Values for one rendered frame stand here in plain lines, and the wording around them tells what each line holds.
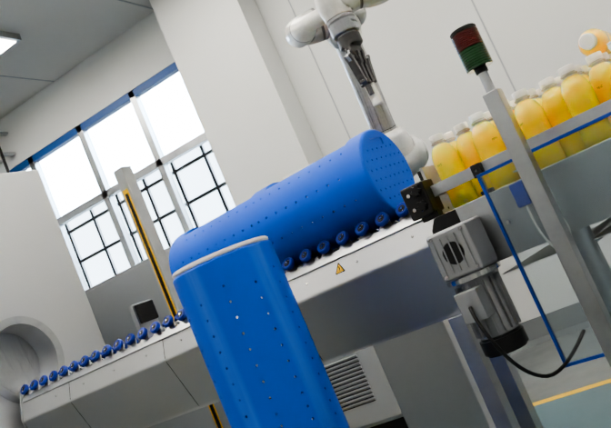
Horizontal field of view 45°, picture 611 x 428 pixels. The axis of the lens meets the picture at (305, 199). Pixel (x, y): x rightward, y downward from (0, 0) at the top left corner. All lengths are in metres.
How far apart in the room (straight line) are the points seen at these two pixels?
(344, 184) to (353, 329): 0.45
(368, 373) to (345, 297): 1.82
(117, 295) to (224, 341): 2.95
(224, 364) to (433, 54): 3.55
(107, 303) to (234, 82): 1.77
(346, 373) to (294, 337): 2.19
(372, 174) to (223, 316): 0.62
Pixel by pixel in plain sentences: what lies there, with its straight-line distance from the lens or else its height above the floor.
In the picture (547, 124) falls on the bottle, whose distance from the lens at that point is 1.94.
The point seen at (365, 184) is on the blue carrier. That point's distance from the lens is 2.15.
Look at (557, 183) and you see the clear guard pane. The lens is 1.81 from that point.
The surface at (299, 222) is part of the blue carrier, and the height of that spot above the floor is 1.06.
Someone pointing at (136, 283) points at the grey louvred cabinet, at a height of 1.34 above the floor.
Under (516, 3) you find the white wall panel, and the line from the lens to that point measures 5.04.
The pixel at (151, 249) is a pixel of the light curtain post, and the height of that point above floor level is 1.31.
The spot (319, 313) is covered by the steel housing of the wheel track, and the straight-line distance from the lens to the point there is 2.33.
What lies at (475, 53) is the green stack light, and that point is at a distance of 1.74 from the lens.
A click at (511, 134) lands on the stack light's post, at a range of 1.72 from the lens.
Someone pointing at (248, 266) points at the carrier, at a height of 0.97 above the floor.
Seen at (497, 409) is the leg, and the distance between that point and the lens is 2.20.
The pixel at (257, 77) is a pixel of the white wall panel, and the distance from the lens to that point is 5.28.
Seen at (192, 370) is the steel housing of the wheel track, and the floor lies 0.77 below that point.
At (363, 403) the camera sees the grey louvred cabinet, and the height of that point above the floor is 0.22.
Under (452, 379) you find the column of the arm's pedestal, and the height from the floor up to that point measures 0.37.
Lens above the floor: 0.84
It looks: 7 degrees up
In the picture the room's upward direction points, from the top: 23 degrees counter-clockwise
